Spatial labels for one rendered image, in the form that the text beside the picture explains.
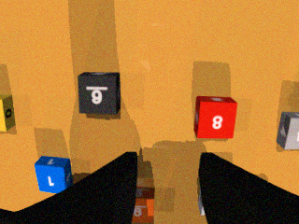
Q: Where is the yellow block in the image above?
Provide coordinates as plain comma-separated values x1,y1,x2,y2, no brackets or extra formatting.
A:
0,94,16,131

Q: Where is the orange block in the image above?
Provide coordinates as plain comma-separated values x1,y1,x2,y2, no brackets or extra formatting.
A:
132,187,154,223

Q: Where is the blue block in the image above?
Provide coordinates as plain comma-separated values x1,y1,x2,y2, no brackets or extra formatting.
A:
34,157,72,194

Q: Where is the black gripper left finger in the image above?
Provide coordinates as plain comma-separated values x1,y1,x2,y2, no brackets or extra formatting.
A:
0,150,137,224

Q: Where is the red block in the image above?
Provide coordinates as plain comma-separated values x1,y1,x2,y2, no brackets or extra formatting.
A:
193,96,236,138

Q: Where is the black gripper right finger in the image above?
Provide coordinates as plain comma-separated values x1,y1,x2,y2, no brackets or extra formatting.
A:
198,153,299,224

